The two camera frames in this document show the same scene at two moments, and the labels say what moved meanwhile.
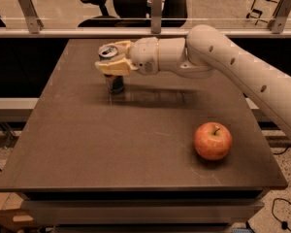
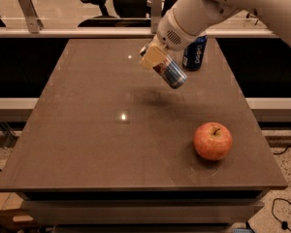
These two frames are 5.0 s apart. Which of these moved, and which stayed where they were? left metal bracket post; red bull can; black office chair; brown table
Moved: red bull can
Stayed: black office chair; brown table; left metal bracket post
